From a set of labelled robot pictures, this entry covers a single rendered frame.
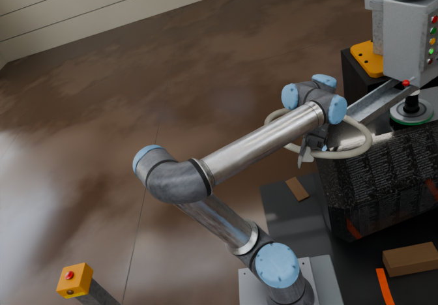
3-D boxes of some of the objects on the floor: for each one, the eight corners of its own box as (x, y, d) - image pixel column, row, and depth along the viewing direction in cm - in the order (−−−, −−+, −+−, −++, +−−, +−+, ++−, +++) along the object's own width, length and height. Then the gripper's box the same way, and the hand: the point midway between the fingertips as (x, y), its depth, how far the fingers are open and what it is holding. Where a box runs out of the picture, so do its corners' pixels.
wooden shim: (285, 182, 302) (285, 181, 301) (295, 177, 302) (294, 176, 302) (298, 202, 282) (298, 201, 281) (309, 197, 283) (309, 195, 282)
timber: (390, 277, 219) (390, 268, 212) (382, 260, 228) (382, 250, 221) (440, 268, 214) (442, 258, 207) (430, 251, 224) (431, 241, 216)
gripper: (322, 130, 126) (313, 176, 135) (335, 113, 140) (325, 156, 150) (300, 124, 129) (292, 169, 139) (314, 108, 144) (306, 150, 154)
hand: (302, 159), depth 146 cm, fingers open, 14 cm apart
